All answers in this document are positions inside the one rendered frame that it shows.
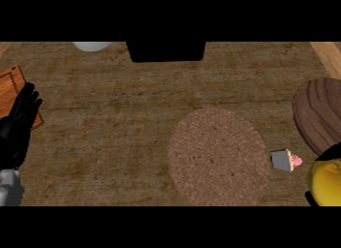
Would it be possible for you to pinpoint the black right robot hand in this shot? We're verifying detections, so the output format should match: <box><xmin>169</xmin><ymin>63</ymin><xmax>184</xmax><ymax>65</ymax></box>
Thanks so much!
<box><xmin>304</xmin><ymin>139</ymin><xmax>341</xmax><ymax>207</ymax></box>

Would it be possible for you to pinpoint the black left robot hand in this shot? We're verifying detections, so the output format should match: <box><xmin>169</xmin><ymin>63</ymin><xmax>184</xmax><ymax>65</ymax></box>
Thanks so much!
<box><xmin>0</xmin><ymin>81</ymin><xmax>45</xmax><ymax>176</ymax></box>

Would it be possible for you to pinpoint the yellow lemon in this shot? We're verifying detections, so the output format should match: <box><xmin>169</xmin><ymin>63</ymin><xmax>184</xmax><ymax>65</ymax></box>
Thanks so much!
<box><xmin>307</xmin><ymin>158</ymin><xmax>341</xmax><ymax>207</ymax></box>

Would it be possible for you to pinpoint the brown wooden bowl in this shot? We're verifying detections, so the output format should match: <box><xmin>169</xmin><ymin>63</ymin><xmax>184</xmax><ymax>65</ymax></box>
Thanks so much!
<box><xmin>291</xmin><ymin>77</ymin><xmax>341</xmax><ymax>157</ymax></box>

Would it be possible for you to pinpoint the brown woven oval placemat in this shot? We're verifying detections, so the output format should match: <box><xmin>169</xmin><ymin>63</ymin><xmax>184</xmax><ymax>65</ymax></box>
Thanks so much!
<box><xmin>167</xmin><ymin>108</ymin><xmax>272</xmax><ymax>207</ymax></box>

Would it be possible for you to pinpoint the pink frosted cupcake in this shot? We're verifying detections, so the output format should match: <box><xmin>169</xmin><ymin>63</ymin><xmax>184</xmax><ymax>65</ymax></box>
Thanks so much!
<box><xmin>269</xmin><ymin>148</ymin><xmax>306</xmax><ymax>173</ymax></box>

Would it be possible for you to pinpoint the orange wooden cutting board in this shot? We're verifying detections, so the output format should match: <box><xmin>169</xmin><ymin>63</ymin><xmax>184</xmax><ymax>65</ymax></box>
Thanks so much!
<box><xmin>0</xmin><ymin>64</ymin><xmax>47</xmax><ymax>133</ymax></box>

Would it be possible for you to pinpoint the white rounded object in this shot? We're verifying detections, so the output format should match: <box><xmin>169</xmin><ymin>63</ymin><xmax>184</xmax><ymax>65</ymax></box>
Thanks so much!
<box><xmin>73</xmin><ymin>41</ymin><xmax>117</xmax><ymax>53</ymax></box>

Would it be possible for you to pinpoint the black appliance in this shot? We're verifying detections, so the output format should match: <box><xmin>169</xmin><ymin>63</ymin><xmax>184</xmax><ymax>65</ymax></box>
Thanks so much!
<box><xmin>125</xmin><ymin>41</ymin><xmax>209</xmax><ymax>64</ymax></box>

